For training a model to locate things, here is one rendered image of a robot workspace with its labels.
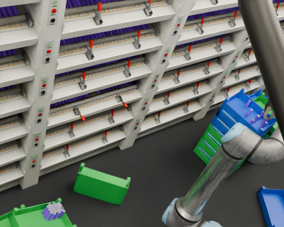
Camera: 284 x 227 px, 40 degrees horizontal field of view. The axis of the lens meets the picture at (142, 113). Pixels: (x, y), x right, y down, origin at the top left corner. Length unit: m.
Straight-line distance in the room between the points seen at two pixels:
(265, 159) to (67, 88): 0.96
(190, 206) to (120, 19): 0.97
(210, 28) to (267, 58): 2.00
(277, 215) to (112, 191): 1.18
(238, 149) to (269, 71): 1.45
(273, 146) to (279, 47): 1.48
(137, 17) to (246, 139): 0.72
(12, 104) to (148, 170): 1.16
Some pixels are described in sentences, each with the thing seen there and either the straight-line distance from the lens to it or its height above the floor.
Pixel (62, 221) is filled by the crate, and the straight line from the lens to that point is 2.34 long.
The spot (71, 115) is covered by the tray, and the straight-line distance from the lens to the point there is 2.07.
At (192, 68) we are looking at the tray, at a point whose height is 0.57.
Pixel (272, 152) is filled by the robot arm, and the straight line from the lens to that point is 1.77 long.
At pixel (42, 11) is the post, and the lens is 1.50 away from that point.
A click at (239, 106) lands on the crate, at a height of 0.48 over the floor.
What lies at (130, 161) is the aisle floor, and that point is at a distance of 2.65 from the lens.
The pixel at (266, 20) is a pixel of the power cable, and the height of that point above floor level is 1.96.
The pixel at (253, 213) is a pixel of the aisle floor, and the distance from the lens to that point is 2.81.
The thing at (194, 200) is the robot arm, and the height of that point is 0.51.
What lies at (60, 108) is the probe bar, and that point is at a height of 0.58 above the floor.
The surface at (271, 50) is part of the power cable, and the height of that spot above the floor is 1.94.
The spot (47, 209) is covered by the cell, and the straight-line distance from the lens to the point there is 2.28.
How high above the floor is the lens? 2.10
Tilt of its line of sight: 45 degrees down
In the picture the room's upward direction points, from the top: 23 degrees clockwise
